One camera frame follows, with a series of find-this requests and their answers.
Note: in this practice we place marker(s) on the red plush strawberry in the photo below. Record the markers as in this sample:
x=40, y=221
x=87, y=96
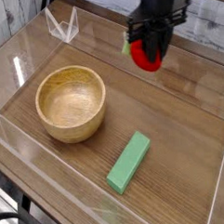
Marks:
x=146, y=59

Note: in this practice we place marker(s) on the clear acrylic tray wall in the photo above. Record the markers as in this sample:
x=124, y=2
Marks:
x=66, y=195

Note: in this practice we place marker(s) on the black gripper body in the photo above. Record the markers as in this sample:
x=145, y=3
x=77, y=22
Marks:
x=154, y=15

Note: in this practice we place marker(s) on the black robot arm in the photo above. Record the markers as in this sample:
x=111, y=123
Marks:
x=151, y=26

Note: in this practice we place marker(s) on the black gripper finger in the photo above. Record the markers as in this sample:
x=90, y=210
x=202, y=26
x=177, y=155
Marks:
x=164, y=37
x=151, y=46

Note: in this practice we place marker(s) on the green rectangular block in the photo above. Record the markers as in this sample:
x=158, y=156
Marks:
x=128, y=162

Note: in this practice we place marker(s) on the black table leg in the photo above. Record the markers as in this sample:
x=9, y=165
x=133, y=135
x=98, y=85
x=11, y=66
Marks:
x=26, y=203

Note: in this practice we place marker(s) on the wooden bowl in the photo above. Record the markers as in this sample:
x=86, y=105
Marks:
x=70, y=103

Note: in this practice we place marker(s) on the clear acrylic corner bracket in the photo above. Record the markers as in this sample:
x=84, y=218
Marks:
x=64, y=31

